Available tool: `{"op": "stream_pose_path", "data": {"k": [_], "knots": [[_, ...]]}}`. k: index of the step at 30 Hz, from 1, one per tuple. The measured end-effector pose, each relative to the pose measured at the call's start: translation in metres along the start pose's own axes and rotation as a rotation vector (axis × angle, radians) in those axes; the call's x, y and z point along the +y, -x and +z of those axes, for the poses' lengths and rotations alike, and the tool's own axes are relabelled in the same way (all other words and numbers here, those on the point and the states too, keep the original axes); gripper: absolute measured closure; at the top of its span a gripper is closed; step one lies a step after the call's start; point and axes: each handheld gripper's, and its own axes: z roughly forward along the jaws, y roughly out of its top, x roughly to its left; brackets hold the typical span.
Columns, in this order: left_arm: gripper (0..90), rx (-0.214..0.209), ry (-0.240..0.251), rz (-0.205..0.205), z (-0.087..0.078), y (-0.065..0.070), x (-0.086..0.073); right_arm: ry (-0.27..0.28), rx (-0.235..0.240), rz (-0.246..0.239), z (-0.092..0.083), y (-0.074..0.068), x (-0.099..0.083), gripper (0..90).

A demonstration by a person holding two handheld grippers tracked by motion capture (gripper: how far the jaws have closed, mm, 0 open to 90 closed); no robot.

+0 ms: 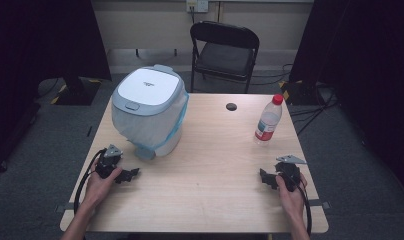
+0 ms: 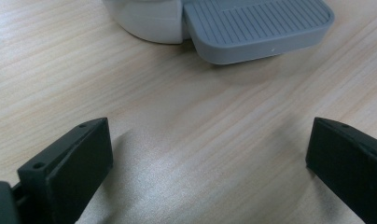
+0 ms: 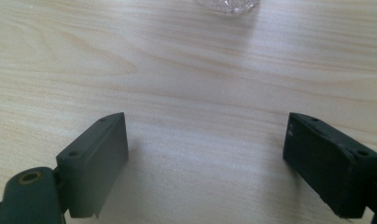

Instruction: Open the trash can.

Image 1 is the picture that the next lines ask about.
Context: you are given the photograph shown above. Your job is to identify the person's right hand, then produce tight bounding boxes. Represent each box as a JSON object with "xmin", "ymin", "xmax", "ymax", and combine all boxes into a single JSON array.
[{"xmin": 275, "ymin": 172, "xmax": 308, "ymax": 219}]

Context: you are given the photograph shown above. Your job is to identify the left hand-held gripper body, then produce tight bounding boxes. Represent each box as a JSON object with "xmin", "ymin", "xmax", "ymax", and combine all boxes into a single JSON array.
[{"xmin": 95, "ymin": 144, "xmax": 124, "ymax": 180}]

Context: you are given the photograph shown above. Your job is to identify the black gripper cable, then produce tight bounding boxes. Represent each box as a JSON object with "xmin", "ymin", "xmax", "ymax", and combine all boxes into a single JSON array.
[
  {"xmin": 72, "ymin": 148, "xmax": 108, "ymax": 215},
  {"xmin": 295, "ymin": 183, "xmax": 313, "ymax": 236}
]

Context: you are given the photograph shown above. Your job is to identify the black folding chair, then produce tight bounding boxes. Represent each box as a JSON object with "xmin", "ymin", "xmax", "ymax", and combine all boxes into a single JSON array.
[{"xmin": 189, "ymin": 20, "xmax": 261, "ymax": 95}]

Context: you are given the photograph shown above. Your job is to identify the person's left hand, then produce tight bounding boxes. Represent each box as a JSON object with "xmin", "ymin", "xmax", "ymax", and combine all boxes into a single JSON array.
[{"xmin": 84, "ymin": 156, "xmax": 124, "ymax": 210}]

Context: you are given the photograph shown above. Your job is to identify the black floor cables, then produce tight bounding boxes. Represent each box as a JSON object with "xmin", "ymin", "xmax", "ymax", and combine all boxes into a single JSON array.
[{"xmin": 250, "ymin": 62, "xmax": 340, "ymax": 137}]

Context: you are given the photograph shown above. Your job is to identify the white wall power outlet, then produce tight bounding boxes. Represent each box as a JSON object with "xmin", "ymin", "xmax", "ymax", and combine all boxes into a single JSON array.
[{"xmin": 185, "ymin": 0, "xmax": 210, "ymax": 14}]

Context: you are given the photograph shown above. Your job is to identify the black yellow-striped stand base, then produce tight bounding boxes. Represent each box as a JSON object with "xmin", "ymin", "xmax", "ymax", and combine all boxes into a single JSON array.
[
  {"xmin": 50, "ymin": 74, "xmax": 103, "ymax": 107},
  {"xmin": 278, "ymin": 79, "xmax": 321, "ymax": 107}
]

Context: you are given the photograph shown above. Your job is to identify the grey table strap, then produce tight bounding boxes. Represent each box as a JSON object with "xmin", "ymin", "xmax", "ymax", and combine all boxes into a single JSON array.
[
  {"xmin": 55, "ymin": 201, "xmax": 75, "ymax": 214},
  {"xmin": 307, "ymin": 198, "xmax": 331, "ymax": 211}
]

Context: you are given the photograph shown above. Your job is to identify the clear red-capped plastic bottle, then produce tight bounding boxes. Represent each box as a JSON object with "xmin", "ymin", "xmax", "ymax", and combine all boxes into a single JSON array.
[{"xmin": 253, "ymin": 93, "xmax": 285, "ymax": 147}]

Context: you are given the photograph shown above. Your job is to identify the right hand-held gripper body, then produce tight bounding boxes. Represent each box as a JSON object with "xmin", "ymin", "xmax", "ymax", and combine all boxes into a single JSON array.
[{"xmin": 274, "ymin": 154, "xmax": 307, "ymax": 193}]

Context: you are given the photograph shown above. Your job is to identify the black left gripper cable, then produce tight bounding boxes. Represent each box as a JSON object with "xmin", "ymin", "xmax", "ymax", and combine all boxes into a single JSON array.
[{"xmin": 72, "ymin": 148, "xmax": 108, "ymax": 215}]

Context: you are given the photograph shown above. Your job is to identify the black curtain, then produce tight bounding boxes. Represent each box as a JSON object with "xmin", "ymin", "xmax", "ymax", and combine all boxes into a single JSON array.
[
  {"xmin": 289, "ymin": 0, "xmax": 404, "ymax": 198},
  {"xmin": 0, "ymin": 0, "xmax": 113, "ymax": 175}
]

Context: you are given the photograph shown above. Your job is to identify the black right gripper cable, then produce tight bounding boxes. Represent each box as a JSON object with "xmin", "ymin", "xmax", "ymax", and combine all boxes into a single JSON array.
[{"xmin": 295, "ymin": 183, "xmax": 313, "ymax": 236}]

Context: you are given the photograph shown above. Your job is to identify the grey-blue lidded trash can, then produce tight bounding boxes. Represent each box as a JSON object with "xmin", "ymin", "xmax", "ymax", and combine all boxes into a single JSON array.
[{"xmin": 110, "ymin": 63, "xmax": 190, "ymax": 161}]

